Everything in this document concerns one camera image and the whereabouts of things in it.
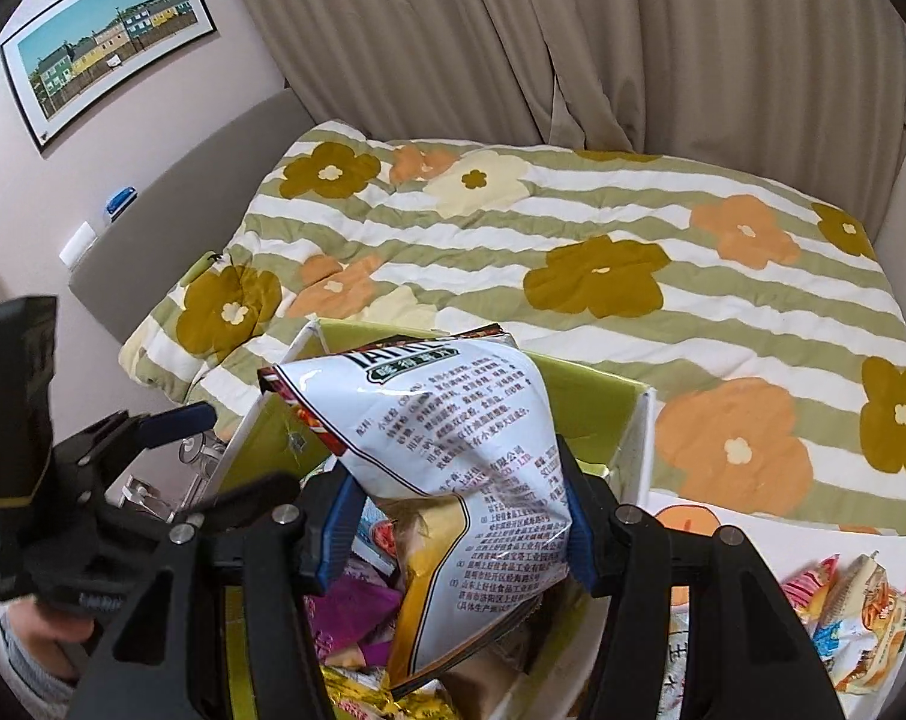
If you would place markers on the white yellow Tayto chips bag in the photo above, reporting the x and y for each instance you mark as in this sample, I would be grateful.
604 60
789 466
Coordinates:
454 441

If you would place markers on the person's left hand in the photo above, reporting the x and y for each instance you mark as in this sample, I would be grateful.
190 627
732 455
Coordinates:
44 631

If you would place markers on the pink marshmallow bag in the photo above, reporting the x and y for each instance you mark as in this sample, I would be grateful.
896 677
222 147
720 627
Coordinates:
807 590

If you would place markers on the purple chips bag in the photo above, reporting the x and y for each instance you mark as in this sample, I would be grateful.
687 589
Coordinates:
352 624

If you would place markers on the blue white object on headboard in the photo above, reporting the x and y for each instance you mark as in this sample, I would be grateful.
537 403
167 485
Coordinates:
119 202

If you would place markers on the white wall switch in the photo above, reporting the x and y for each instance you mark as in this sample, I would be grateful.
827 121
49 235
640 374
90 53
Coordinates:
81 241

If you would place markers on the framed houses picture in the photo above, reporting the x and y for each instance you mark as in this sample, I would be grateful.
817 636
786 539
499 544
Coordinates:
76 52

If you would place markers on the grey headboard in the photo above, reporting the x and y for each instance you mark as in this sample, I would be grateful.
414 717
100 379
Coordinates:
193 207

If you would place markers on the green striped floral duvet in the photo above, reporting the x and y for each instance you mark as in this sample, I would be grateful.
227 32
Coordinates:
760 316

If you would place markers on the white orange cartoon snack bag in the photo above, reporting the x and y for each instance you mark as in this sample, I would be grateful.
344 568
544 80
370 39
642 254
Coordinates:
862 629

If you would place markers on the yellow Pillows snack bag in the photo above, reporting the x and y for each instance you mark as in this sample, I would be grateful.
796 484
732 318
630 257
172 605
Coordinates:
363 696

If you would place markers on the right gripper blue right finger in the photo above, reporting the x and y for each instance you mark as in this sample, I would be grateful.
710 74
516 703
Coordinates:
590 544

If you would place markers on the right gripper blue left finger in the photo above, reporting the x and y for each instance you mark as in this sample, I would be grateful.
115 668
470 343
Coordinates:
332 503

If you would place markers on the beige curtain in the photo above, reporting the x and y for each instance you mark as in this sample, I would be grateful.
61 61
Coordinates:
811 93

